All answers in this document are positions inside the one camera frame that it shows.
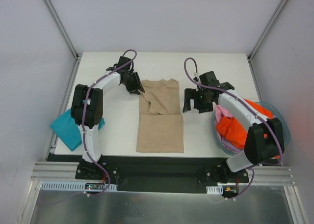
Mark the lavender t shirt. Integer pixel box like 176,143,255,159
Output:
221,137,242,154

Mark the aluminium front rail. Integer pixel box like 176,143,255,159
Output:
31,161,297,186

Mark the pink t shirt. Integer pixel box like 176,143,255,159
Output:
214,105,234,142

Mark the right white cable duct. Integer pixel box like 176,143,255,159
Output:
206,185,223,195

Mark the translucent blue laundry basket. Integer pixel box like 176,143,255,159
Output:
211,101,292,158

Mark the folded teal t shirt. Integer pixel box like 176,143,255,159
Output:
50,108,106,151

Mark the white cable duct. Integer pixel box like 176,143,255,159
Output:
206,185,223,195
41,181,118,193

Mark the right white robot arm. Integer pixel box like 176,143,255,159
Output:
183,71,285,182

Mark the left white cable duct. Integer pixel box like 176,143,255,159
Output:
41,181,118,193

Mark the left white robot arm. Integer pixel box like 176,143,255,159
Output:
70,56,145,179

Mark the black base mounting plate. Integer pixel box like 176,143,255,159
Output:
75,156,249,194

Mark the right aluminium frame post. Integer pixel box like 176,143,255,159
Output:
247,0,289,63

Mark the aluminium frame post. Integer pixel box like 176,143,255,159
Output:
42,0,80,59
247,0,289,63

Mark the left aluminium frame post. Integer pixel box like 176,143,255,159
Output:
42,0,80,59

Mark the orange t shirt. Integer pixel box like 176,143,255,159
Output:
215,98,283,161

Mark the beige t shirt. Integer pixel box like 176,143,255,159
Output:
136,79,184,153

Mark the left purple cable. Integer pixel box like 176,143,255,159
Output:
41,49,137,205

